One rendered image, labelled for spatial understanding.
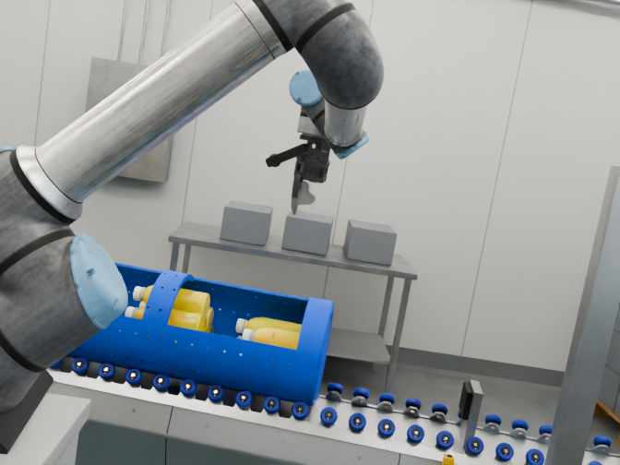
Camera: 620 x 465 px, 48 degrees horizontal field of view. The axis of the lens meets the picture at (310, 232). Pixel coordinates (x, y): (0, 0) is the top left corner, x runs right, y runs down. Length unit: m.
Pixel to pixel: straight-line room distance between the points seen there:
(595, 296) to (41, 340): 1.06
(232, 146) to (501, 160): 2.03
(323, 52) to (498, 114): 4.38
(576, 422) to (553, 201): 4.10
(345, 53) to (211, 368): 0.99
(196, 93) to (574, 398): 0.99
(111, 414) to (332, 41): 1.21
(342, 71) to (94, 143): 0.41
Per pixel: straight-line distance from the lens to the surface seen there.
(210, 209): 5.29
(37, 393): 1.41
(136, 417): 1.93
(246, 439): 1.87
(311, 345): 1.76
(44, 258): 1.17
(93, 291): 1.14
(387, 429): 1.84
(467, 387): 1.92
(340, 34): 1.11
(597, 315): 1.55
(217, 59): 1.13
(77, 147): 1.17
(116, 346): 1.89
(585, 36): 5.70
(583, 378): 1.58
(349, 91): 1.15
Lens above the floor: 1.66
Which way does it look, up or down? 8 degrees down
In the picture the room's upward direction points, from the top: 9 degrees clockwise
